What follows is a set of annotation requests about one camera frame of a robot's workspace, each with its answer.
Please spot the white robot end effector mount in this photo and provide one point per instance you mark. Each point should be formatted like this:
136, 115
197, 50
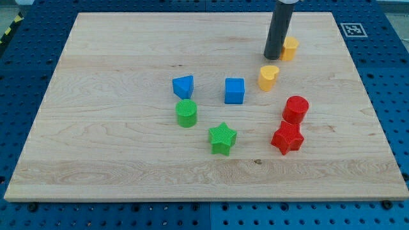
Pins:
288, 1

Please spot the wooden board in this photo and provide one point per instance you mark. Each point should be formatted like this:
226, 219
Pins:
106, 130

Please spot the blue cube block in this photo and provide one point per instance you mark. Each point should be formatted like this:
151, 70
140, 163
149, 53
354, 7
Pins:
234, 90

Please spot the yellow heart block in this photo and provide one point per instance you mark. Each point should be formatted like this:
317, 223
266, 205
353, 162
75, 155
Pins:
267, 77

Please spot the green cylinder block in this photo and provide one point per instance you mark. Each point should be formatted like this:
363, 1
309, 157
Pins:
186, 113

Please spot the blue triangle block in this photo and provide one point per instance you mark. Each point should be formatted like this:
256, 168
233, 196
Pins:
183, 86

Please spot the yellow pentagon block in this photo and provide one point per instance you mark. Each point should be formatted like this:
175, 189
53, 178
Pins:
289, 48

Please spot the red cylinder block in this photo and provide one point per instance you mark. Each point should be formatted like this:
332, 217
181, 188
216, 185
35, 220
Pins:
295, 109

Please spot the white fiducial marker tag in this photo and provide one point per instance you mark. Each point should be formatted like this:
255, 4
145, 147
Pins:
353, 30

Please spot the red star block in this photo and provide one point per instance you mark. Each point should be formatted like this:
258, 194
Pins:
287, 137

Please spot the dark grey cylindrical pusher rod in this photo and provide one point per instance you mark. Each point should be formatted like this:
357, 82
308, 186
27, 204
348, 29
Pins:
278, 30

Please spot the green star block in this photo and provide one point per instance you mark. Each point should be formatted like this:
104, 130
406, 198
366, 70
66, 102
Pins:
221, 139

